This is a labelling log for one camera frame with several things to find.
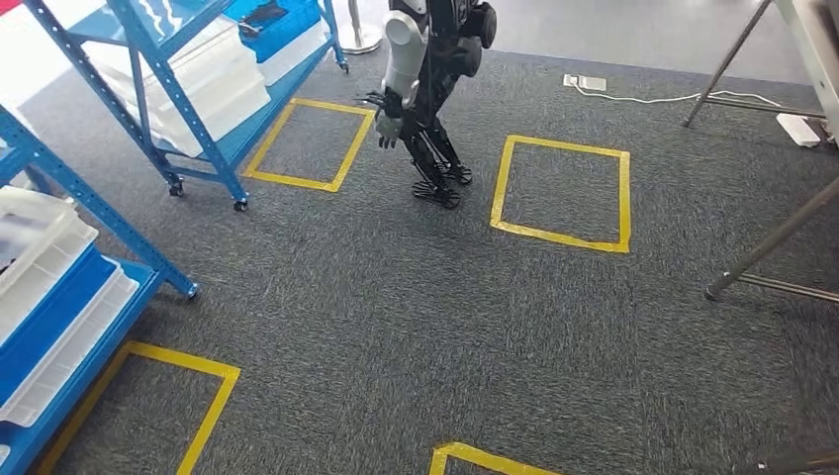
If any white power adapter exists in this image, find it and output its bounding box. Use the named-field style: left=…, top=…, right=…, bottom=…
left=775, top=112, right=822, bottom=149

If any silver black humanoid robot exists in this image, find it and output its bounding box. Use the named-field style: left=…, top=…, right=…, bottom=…
left=356, top=0, right=500, bottom=211

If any white floor socket box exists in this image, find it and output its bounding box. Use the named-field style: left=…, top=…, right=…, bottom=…
left=562, top=73, right=608, bottom=93

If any white cable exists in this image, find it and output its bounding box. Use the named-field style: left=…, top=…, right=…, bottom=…
left=572, top=81, right=785, bottom=110

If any white table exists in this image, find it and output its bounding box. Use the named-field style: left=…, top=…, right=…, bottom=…
left=773, top=0, right=839, bottom=129

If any chrome stanchion post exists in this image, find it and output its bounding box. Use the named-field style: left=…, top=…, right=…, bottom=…
left=339, top=0, right=385, bottom=55

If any blue metal shelf rack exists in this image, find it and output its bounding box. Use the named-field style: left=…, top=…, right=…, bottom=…
left=0, top=104, right=201, bottom=475
left=23, top=0, right=350, bottom=213

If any black curved plastic part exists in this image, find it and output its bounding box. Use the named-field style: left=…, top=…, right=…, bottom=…
left=238, top=1, right=290, bottom=34

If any stainless steel table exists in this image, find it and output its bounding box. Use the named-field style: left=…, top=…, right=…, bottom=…
left=681, top=0, right=839, bottom=306

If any white plastic crate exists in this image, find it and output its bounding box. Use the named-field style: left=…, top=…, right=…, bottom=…
left=257, top=23, right=331, bottom=88
left=85, top=16, right=271, bottom=158
left=0, top=186, right=100, bottom=342
left=0, top=258, right=140, bottom=428

